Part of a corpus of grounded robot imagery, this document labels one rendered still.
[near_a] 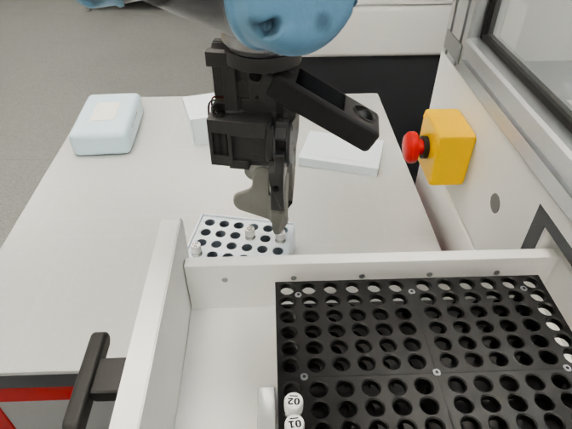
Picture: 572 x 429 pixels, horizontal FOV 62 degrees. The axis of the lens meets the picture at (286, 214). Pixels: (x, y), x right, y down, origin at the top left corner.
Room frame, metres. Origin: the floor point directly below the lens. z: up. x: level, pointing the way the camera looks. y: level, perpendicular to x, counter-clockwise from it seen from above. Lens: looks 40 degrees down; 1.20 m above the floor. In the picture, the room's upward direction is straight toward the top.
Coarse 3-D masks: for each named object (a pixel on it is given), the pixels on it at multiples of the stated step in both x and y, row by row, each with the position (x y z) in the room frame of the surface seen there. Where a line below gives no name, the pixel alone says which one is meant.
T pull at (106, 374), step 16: (96, 336) 0.21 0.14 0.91; (96, 352) 0.19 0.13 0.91; (80, 368) 0.18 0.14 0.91; (96, 368) 0.18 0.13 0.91; (112, 368) 0.18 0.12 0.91; (80, 384) 0.17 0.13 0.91; (96, 384) 0.17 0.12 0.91; (112, 384) 0.17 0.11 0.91; (80, 400) 0.16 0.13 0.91; (96, 400) 0.16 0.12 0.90; (112, 400) 0.16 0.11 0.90; (64, 416) 0.15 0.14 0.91; (80, 416) 0.15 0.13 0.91
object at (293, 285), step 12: (276, 288) 0.26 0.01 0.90; (288, 288) 0.27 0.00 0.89; (276, 300) 0.25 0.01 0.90; (288, 300) 0.25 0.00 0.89; (276, 312) 0.24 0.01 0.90; (288, 312) 0.24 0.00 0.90; (276, 324) 0.23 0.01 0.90; (288, 324) 0.23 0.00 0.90; (300, 336) 0.22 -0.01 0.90; (300, 348) 0.20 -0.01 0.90; (288, 360) 0.20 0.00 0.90; (300, 360) 0.19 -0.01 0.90; (300, 372) 0.19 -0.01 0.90; (288, 384) 0.18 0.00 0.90; (300, 384) 0.18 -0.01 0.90
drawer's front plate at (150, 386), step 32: (160, 224) 0.31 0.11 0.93; (160, 256) 0.27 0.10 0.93; (160, 288) 0.24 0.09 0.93; (160, 320) 0.21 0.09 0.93; (128, 352) 0.18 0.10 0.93; (160, 352) 0.19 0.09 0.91; (128, 384) 0.16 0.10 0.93; (160, 384) 0.18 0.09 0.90; (128, 416) 0.14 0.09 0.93; (160, 416) 0.16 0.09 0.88
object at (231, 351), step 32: (256, 256) 0.30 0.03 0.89; (288, 256) 0.30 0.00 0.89; (320, 256) 0.30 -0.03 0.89; (352, 256) 0.30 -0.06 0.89; (384, 256) 0.30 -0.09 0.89; (416, 256) 0.30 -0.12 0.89; (448, 256) 0.30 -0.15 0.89; (480, 256) 0.30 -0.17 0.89; (512, 256) 0.30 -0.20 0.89; (544, 256) 0.31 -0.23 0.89; (192, 288) 0.29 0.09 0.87; (224, 288) 0.29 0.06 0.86; (256, 288) 0.29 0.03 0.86; (352, 288) 0.30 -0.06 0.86; (448, 288) 0.30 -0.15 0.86; (512, 288) 0.30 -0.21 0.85; (192, 320) 0.28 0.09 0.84; (224, 320) 0.28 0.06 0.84; (256, 320) 0.28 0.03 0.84; (192, 352) 0.24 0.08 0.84; (224, 352) 0.24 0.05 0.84; (256, 352) 0.24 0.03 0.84; (192, 384) 0.21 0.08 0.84; (224, 384) 0.21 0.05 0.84; (256, 384) 0.21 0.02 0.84; (192, 416) 0.19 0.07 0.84; (224, 416) 0.19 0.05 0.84; (256, 416) 0.19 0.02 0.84
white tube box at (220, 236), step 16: (208, 224) 0.47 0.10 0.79; (224, 224) 0.47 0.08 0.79; (240, 224) 0.47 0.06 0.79; (256, 224) 0.46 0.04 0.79; (288, 224) 0.46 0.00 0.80; (192, 240) 0.43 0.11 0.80; (208, 240) 0.43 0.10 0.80; (224, 240) 0.43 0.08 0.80; (240, 240) 0.43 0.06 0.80; (256, 240) 0.43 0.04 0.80; (272, 240) 0.43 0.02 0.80; (288, 240) 0.43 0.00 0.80; (192, 256) 0.40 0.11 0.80; (208, 256) 0.41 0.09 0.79; (224, 256) 0.41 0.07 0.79
